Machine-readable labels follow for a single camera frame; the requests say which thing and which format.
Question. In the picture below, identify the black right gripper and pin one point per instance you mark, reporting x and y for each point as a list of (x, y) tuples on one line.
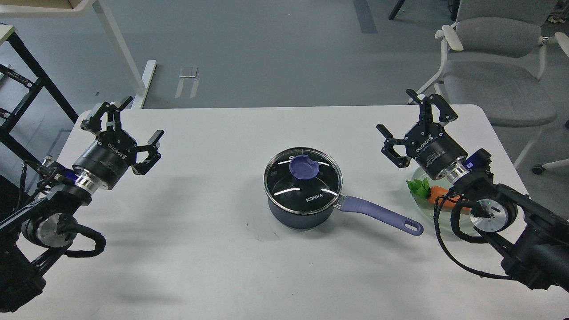
[(430, 146)]

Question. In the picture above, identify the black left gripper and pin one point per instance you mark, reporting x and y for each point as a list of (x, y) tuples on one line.
[(104, 156)]

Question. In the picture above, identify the glass pot lid blue knob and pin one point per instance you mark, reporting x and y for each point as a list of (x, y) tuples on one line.
[(302, 180)]

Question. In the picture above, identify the blue saucepan with handle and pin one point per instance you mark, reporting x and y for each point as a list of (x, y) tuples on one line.
[(346, 204)]

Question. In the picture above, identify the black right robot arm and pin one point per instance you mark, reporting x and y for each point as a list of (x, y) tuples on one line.
[(532, 240)]

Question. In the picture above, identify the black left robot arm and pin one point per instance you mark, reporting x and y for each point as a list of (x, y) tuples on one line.
[(42, 229)]

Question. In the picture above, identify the toy carrot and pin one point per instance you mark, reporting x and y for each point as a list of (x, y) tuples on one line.
[(425, 191)]

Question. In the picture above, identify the grey office chair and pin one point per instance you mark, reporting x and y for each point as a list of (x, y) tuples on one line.
[(510, 95)]

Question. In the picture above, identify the black metal rack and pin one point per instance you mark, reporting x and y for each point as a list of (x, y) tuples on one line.
[(11, 118)]

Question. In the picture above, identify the white desk frame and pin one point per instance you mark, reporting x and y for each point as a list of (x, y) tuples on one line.
[(140, 81)]

